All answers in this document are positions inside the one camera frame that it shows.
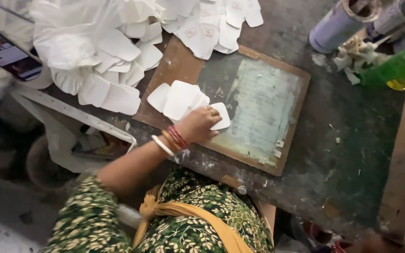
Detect red bangles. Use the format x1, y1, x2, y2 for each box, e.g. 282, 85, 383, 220
167, 125, 190, 150

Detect person's left hand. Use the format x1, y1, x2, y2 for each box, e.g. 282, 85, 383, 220
177, 105, 223, 144

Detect green floral dress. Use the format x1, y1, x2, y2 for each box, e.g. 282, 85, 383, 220
39, 165, 277, 253

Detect gold bangle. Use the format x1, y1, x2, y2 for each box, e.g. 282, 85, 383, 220
161, 130, 183, 153

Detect purple cardboard roll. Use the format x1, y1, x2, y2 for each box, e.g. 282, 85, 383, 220
309, 0, 383, 54

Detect white sack with strip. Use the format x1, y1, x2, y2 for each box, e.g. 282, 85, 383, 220
8, 84, 138, 173

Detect black smartphone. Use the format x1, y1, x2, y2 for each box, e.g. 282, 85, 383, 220
0, 27, 44, 82

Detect yellow scarf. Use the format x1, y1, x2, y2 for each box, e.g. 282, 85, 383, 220
132, 186, 254, 253

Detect grey cardboard roll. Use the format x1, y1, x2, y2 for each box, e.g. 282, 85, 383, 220
366, 0, 405, 42

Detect white plastic bag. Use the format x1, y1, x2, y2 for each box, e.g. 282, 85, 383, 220
30, 0, 143, 71

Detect white bangle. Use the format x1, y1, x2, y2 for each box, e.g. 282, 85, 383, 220
151, 135, 176, 157

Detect brown framed printing board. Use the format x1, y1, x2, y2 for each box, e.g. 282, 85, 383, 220
133, 35, 311, 176

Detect pile of white paper cards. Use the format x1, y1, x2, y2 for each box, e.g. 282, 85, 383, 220
49, 0, 264, 116

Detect crumpled paper scraps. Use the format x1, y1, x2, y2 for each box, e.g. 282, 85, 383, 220
332, 35, 392, 86

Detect fan of white cut cards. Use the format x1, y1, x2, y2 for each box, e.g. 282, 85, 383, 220
147, 80, 231, 131

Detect green plastic bottle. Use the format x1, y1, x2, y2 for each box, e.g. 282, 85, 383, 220
360, 45, 405, 92

